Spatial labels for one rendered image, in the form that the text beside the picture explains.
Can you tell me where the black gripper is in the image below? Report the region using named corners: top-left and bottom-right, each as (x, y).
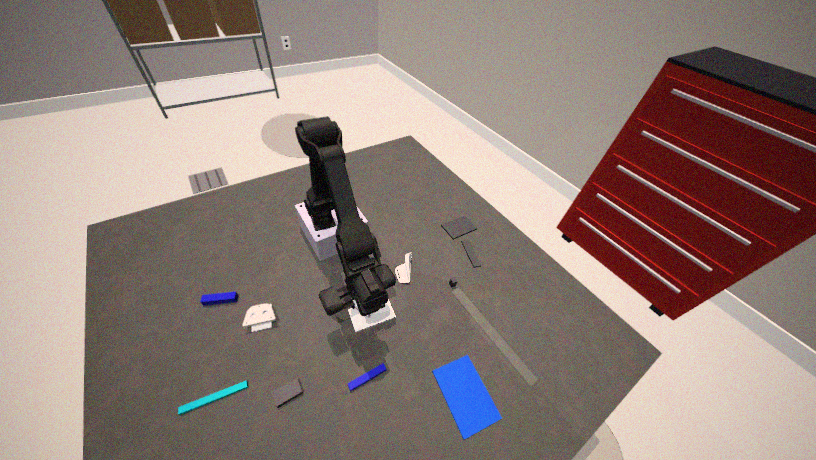
top-left (319, 264), bottom-right (396, 316)

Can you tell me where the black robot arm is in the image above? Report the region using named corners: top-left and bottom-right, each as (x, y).
top-left (295, 116), bottom-right (388, 316)

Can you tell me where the blue rectangular bar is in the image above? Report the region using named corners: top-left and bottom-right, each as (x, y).
top-left (348, 364), bottom-right (386, 391)

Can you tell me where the blue flat rectangular plate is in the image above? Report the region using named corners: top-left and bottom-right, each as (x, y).
top-left (432, 355), bottom-right (502, 440)

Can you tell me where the blue rectangular block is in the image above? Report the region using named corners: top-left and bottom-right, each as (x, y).
top-left (200, 292), bottom-right (239, 306)

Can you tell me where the cyan flat bar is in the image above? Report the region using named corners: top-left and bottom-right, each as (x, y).
top-left (178, 380), bottom-right (248, 415)

